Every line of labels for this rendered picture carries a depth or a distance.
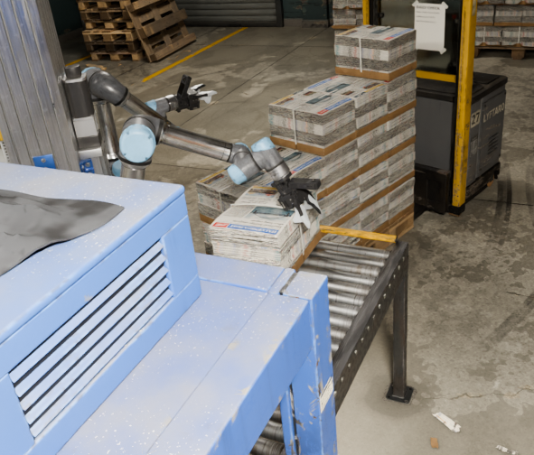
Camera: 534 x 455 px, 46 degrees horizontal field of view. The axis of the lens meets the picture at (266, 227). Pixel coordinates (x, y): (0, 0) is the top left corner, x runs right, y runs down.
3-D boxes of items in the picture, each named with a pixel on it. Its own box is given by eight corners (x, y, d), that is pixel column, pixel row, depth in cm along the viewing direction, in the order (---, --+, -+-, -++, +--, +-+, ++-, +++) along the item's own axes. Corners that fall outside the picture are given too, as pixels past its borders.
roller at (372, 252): (286, 242, 274) (285, 232, 271) (394, 259, 254) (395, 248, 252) (282, 248, 270) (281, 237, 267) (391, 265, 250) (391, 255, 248)
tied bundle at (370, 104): (304, 126, 371) (302, 88, 359) (335, 111, 388) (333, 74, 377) (357, 139, 347) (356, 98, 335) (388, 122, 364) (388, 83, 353)
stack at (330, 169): (214, 314, 359) (192, 181, 319) (341, 228, 429) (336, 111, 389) (264, 340, 334) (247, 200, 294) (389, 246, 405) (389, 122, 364)
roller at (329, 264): (274, 259, 263) (274, 248, 262) (385, 278, 244) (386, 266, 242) (268, 263, 259) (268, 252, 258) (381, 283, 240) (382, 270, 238)
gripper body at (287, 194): (294, 203, 240) (276, 177, 238) (311, 195, 235) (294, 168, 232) (285, 213, 234) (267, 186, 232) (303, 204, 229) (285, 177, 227)
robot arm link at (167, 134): (120, 131, 237) (244, 166, 251) (118, 142, 228) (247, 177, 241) (128, 102, 232) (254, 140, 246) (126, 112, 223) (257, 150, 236)
